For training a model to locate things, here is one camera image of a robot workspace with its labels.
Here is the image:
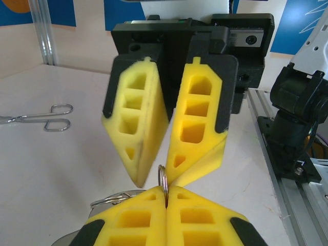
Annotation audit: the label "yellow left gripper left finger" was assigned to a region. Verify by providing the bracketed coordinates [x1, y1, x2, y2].
[74, 186, 168, 246]

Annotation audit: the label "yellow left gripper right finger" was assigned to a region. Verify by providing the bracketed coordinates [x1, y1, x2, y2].
[166, 186, 267, 246]

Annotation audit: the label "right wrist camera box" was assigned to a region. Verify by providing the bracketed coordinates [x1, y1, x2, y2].
[210, 13, 275, 57]

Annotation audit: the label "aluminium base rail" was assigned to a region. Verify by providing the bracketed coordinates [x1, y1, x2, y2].
[247, 89, 328, 246]

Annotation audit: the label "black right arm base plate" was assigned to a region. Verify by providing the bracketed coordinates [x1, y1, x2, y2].
[257, 115, 322, 184]

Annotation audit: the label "silver wire tongs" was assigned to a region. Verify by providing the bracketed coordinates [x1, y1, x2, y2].
[0, 104, 74, 133]

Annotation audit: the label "aluminium frame post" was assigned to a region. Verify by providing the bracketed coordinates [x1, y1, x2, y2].
[32, 0, 60, 66]

